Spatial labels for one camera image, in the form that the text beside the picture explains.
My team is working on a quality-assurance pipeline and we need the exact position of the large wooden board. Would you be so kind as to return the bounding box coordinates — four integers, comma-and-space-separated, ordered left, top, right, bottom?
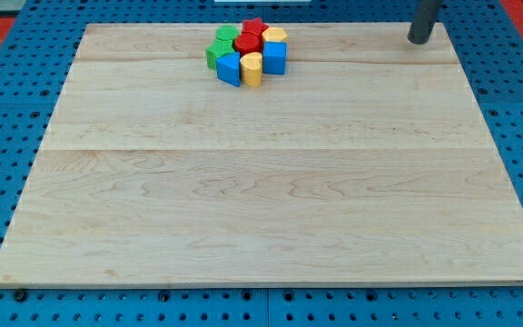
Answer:
0, 23, 523, 289

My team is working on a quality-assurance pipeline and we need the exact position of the green star block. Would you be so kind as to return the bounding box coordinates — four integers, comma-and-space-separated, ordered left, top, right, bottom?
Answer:
205, 39, 235, 70

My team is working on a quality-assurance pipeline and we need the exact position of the red cylinder block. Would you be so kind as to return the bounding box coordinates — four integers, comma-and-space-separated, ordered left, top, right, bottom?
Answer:
233, 33, 262, 56

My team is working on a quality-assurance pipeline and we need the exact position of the yellow hexagon block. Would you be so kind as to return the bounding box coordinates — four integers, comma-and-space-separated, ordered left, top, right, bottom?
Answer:
261, 27, 288, 43

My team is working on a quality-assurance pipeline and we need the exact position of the blue cube block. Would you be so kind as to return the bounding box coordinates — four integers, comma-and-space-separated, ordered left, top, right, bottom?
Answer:
262, 42, 288, 74

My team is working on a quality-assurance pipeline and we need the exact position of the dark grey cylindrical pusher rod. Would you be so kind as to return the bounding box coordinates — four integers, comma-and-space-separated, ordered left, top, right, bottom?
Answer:
407, 0, 443, 45

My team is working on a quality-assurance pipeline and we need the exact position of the blue triangle block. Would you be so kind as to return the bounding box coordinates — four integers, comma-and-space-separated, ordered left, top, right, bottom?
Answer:
216, 52, 241, 87

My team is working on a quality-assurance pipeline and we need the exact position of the green cylinder block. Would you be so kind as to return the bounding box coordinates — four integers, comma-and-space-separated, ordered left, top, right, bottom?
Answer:
215, 25, 241, 42

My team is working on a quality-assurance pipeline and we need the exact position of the red star block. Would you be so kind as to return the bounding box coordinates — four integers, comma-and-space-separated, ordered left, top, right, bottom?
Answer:
242, 17, 269, 37

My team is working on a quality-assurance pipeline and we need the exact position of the yellow half-round block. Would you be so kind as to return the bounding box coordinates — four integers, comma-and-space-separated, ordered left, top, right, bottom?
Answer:
240, 52, 262, 87

